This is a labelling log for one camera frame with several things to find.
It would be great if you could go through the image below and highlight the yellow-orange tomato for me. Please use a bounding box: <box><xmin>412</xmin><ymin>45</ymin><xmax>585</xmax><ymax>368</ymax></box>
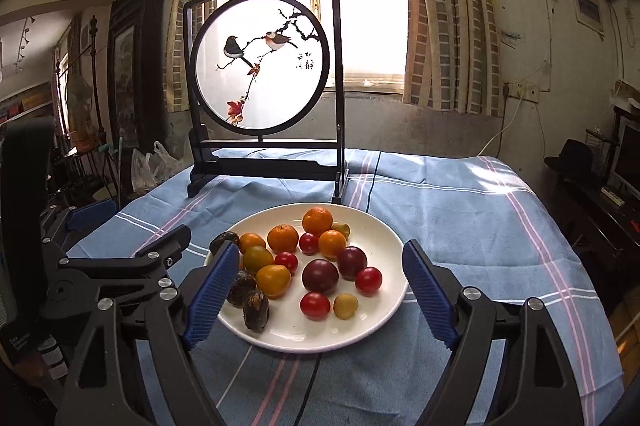
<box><xmin>256</xmin><ymin>264</ymin><xmax>292</xmax><ymax>299</ymax></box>

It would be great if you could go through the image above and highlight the brick pattern curtain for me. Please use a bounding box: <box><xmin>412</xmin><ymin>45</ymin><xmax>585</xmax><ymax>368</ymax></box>
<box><xmin>167</xmin><ymin>0</ymin><xmax>223</xmax><ymax>114</ymax></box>
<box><xmin>402</xmin><ymin>0</ymin><xmax>503</xmax><ymax>117</ymax></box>

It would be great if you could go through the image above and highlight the white round plate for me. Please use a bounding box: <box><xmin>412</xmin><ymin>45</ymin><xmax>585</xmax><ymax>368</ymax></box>
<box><xmin>204</xmin><ymin>203</ymin><xmax>410</xmax><ymax>354</ymax></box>

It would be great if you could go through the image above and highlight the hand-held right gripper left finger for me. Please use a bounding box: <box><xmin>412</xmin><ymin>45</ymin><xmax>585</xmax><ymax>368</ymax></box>
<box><xmin>54</xmin><ymin>241</ymin><xmax>241</xmax><ymax>426</ymax></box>

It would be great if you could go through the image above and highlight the white cable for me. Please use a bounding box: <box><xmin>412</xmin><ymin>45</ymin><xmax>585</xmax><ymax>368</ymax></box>
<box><xmin>477</xmin><ymin>98</ymin><xmax>523</xmax><ymax>157</ymax></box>

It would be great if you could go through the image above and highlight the small wall panel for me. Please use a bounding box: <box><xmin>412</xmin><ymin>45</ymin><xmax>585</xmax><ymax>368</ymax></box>
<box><xmin>570</xmin><ymin>0</ymin><xmax>606</xmax><ymax>39</ymax></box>

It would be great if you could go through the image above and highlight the blue striped tablecloth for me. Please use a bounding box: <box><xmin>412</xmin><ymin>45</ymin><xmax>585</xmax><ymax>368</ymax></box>
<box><xmin>65</xmin><ymin>148</ymin><xmax>626</xmax><ymax>426</ymax></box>

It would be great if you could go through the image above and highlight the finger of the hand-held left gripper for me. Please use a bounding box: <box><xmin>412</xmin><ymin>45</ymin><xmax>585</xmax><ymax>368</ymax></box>
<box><xmin>39</xmin><ymin>200</ymin><xmax>118</xmax><ymax>257</ymax></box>
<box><xmin>42</xmin><ymin>225</ymin><xmax>193</xmax><ymax>322</ymax></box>

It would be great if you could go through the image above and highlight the dark framed painting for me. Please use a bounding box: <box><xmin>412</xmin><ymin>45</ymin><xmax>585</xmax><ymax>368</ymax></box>
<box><xmin>107</xmin><ymin>0</ymin><xmax>167</xmax><ymax>157</ymax></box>

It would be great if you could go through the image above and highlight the dark brown date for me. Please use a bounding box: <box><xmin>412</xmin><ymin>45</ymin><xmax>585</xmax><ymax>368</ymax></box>
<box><xmin>209</xmin><ymin>231</ymin><xmax>242</xmax><ymax>257</ymax></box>
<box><xmin>243</xmin><ymin>290</ymin><xmax>271</xmax><ymax>333</ymax></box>
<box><xmin>226</xmin><ymin>271</ymin><xmax>258</xmax><ymax>308</ymax></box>

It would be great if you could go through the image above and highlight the dark purple plum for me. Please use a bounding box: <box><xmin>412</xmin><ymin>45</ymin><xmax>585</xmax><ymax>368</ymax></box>
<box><xmin>301</xmin><ymin>258</ymin><xmax>341</xmax><ymax>295</ymax></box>
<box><xmin>336</xmin><ymin>246</ymin><xmax>369</xmax><ymax>281</ymax></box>

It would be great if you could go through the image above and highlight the dark television cabinet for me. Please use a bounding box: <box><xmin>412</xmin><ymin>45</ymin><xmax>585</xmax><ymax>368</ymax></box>
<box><xmin>545</xmin><ymin>176</ymin><xmax>640</xmax><ymax>307</ymax></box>

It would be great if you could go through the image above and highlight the yellow-green tomato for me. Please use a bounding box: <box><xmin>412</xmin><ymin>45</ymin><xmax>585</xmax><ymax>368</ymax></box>
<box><xmin>242</xmin><ymin>246</ymin><xmax>275</xmax><ymax>274</ymax></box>

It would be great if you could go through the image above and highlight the clear plastic bag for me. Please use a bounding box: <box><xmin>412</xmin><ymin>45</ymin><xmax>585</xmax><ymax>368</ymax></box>
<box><xmin>152</xmin><ymin>141</ymin><xmax>185</xmax><ymax>179</ymax></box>

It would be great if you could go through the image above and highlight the wall socket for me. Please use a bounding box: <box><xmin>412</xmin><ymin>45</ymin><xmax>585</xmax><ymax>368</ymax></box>
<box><xmin>502</xmin><ymin>80</ymin><xmax>541</xmax><ymax>102</ymax></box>

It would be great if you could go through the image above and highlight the television monitor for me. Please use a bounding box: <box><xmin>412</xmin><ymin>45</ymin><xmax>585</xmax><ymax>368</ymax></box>
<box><xmin>612</xmin><ymin>111</ymin><xmax>640</xmax><ymax>199</ymax></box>

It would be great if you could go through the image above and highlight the large round orange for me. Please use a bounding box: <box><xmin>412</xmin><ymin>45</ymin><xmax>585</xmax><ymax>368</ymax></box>
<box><xmin>301</xmin><ymin>207</ymin><xmax>334</xmax><ymax>237</ymax></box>

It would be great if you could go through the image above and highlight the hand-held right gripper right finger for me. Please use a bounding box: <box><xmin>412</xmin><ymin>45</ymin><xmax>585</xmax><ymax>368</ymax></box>
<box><xmin>401</xmin><ymin>240</ymin><xmax>586</xmax><ymax>426</ymax></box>

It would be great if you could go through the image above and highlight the round bird painting table screen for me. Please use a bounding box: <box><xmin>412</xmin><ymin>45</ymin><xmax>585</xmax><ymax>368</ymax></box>
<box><xmin>182</xmin><ymin>0</ymin><xmax>351</xmax><ymax>205</ymax></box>

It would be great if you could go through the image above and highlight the orange tangerine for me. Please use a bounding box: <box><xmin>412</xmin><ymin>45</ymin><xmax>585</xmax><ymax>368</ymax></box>
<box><xmin>266</xmin><ymin>224</ymin><xmax>300</xmax><ymax>254</ymax></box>

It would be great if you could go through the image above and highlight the white plastic bag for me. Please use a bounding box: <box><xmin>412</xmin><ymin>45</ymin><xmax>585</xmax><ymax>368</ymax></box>
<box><xmin>131</xmin><ymin>149</ymin><xmax>161</xmax><ymax>194</ymax></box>

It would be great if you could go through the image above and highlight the small yellow-green round fruit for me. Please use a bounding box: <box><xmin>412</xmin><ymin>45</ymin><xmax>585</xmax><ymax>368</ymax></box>
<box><xmin>333</xmin><ymin>293</ymin><xmax>359</xmax><ymax>321</ymax></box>

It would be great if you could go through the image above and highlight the black hat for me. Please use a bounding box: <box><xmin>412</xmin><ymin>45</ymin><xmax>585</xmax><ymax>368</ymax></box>
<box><xmin>544</xmin><ymin>138</ymin><xmax>606</xmax><ymax>184</ymax></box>

